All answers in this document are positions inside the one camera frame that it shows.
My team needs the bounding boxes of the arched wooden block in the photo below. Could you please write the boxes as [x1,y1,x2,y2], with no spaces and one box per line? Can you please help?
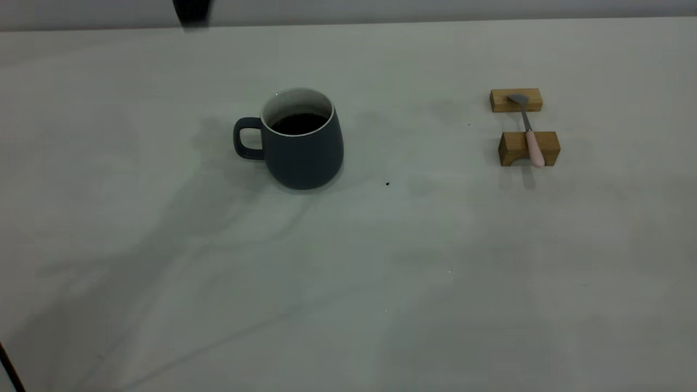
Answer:
[498,131,561,167]

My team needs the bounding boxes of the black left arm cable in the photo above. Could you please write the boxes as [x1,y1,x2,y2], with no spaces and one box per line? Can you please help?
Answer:
[0,342,26,392]

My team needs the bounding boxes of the dark grey ceramic mug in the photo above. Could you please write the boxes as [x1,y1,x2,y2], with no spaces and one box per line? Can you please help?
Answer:
[233,87,345,191]

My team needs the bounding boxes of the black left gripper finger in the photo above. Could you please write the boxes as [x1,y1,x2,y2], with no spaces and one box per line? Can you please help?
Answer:
[173,0,211,29]

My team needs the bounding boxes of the rectangular wooden block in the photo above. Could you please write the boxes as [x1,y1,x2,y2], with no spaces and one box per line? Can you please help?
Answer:
[490,88,543,113]

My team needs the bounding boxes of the pink handled metal spoon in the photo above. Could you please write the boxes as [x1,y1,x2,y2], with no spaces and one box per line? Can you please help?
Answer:
[508,93,545,168]

